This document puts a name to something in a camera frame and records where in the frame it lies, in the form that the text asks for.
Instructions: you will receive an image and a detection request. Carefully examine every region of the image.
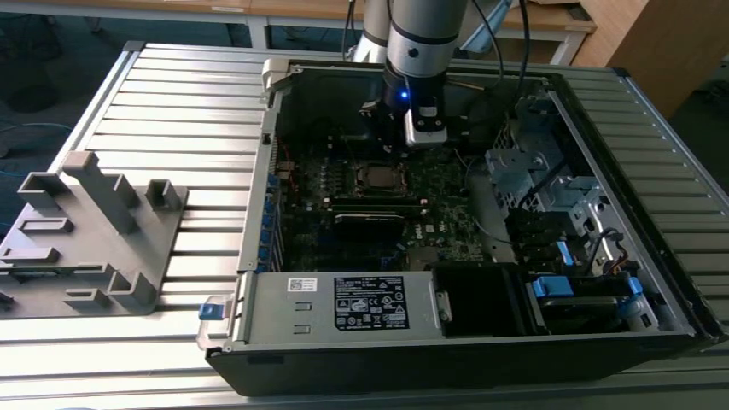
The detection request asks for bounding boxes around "silver CPU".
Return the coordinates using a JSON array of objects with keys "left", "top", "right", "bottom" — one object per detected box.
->
[{"left": 364, "top": 165, "right": 404, "bottom": 189}]

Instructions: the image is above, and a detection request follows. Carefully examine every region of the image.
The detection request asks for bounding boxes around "metal socket cover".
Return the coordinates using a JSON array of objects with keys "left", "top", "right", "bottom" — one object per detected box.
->
[{"left": 353, "top": 161, "right": 412, "bottom": 196}]

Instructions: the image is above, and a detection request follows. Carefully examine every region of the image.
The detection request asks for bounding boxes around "black RAM slot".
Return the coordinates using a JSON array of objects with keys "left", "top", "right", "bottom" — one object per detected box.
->
[
  {"left": 331, "top": 195, "right": 419, "bottom": 205},
  {"left": 331, "top": 203, "right": 423, "bottom": 214}
]

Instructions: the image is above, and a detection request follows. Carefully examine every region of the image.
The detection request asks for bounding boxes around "metal disk bay cage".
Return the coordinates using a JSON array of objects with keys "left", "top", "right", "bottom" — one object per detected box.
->
[{"left": 483, "top": 83, "right": 576, "bottom": 214}]

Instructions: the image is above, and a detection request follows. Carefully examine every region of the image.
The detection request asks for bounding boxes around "green motherboard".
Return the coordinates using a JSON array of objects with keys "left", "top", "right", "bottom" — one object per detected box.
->
[{"left": 272, "top": 136, "right": 513, "bottom": 272}]

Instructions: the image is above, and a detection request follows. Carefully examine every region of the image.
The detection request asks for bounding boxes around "black graphics card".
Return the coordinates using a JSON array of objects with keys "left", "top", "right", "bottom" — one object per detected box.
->
[{"left": 333, "top": 212, "right": 407, "bottom": 240}]

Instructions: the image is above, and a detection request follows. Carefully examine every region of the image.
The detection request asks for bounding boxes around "wooden desk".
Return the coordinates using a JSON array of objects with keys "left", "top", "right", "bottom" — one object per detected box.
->
[
  {"left": 249, "top": 0, "right": 600, "bottom": 65},
  {"left": 33, "top": 0, "right": 269, "bottom": 48}
]

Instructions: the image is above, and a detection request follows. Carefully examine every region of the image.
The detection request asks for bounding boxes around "bronze chipset heatsink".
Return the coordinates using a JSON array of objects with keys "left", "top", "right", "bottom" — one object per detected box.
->
[{"left": 407, "top": 247, "right": 441, "bottom": 271}]

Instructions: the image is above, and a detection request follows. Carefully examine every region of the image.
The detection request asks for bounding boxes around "wooden cabinet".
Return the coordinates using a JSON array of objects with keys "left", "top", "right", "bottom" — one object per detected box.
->
[{"left": 572, "top": 0, "right": 729, "bottom": 119}]

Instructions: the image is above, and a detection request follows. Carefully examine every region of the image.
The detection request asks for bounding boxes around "silver power supply unit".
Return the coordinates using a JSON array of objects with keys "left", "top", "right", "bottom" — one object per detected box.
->
[{"left": 231, "top": 270, "right": 445, "bottom": 345}]

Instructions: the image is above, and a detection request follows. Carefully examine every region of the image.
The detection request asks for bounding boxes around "black hard disk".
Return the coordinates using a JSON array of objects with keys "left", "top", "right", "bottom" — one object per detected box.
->
[{"left": 537, "top": 296, "right": 625, "bottom": 335}]

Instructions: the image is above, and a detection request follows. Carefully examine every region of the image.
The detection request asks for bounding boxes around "grey parts rack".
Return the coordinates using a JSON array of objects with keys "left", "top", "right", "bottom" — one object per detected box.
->
[{"left": 0, "top": 149, "right": 191, "bottom": 319}]

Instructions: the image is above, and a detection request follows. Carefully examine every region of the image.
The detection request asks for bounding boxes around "black open PC case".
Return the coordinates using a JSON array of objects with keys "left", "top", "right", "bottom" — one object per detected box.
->
[{"left": 195, "top": 57, "right": 729, "bottom": 398}]

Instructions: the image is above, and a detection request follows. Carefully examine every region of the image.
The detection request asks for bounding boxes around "black office chair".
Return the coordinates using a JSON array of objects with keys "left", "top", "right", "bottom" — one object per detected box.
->
[{"left": 0, "top": 15, "right": 67, "bottom": 114}]

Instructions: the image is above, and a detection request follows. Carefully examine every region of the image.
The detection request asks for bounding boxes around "green RAM stick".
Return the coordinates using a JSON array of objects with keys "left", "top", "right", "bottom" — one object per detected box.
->
[{"left": 3, "top": 265, "right": 79, "bottom": 275}]

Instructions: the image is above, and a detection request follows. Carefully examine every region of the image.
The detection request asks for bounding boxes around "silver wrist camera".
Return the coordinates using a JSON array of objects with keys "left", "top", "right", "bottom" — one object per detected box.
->
[{"left": 403, "top": 97, "right": 451, "bottom": 149}]

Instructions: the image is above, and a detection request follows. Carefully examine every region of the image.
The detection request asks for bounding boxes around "grey case latch handle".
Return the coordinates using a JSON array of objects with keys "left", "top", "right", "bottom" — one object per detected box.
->
[{"left": 260, "top": 58, "right": 293, "bottom": 93}]

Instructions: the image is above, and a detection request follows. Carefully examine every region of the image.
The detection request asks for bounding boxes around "coloured wire bundle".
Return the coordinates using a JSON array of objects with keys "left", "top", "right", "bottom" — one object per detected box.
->
[{"left": 602, "top": 255, "right": 640, "bottom": 278}]

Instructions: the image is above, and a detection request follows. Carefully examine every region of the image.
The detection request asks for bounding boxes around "blue floor cable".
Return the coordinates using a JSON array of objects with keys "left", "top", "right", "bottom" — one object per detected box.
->
[{"left": 0, "top": 121, "right": 75, "bottom": 180}]

